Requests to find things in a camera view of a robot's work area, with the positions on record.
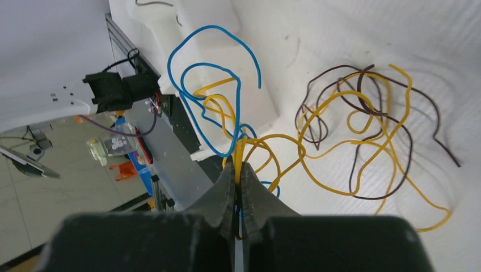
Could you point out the aluminium frame rail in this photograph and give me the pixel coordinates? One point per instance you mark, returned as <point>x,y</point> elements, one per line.
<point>173,138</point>

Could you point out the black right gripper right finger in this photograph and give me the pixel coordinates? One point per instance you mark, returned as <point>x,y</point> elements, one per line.
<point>276,238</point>

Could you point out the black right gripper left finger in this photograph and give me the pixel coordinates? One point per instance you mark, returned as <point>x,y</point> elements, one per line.
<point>196,239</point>

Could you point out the white foam compartment tray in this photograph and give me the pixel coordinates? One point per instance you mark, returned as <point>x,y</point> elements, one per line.
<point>195,47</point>

